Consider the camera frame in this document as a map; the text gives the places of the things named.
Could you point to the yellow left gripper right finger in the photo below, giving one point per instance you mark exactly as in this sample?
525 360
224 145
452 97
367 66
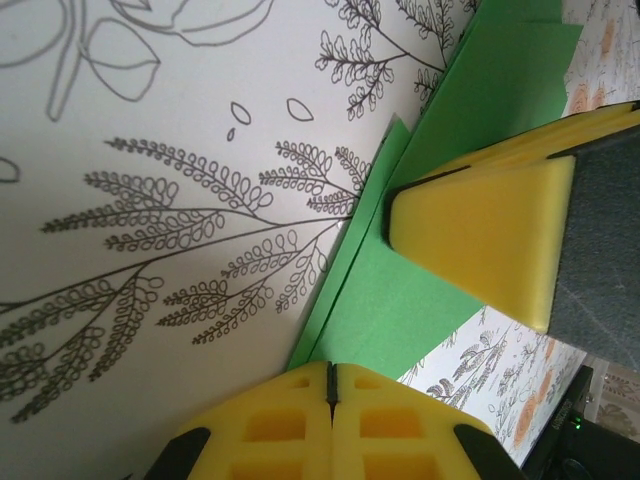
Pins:
400 440

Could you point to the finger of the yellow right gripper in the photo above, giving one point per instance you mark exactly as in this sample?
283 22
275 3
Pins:
575 135
475 240

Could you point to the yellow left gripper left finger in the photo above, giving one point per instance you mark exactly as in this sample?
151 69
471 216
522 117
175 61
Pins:
270 440

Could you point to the green paper sheet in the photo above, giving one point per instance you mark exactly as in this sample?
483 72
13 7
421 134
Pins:
395 300

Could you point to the floral table cover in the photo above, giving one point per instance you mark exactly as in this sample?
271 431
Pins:
150 225

